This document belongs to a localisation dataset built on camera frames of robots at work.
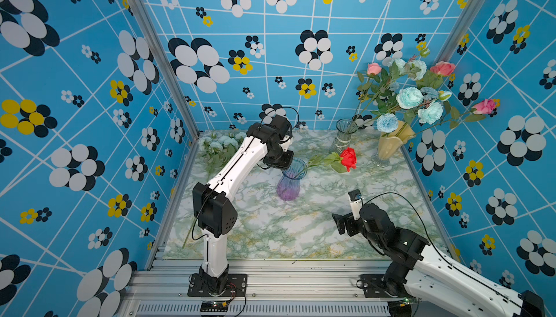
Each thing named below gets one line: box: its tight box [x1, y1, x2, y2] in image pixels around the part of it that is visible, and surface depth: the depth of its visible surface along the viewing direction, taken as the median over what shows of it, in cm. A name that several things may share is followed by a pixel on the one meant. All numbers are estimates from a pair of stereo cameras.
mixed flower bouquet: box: [355, 48, 501, 137], surface depth 80 cm
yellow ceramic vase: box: [377, 120, 416, 160], surface depth 93 cm
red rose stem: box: [306, 147, 357, 173], surface depth 75 cm
